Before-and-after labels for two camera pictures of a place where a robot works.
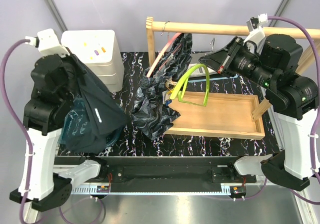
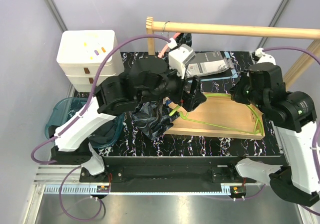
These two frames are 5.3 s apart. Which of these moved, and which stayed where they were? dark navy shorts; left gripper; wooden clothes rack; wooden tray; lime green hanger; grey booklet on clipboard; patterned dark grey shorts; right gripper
Moved: right gripper; dark navy shorts; lime green hanger; left gripper
Stayed: wooden tray; grey booklet on clipboard; patterned dark grey shorts; wooden clothes rack
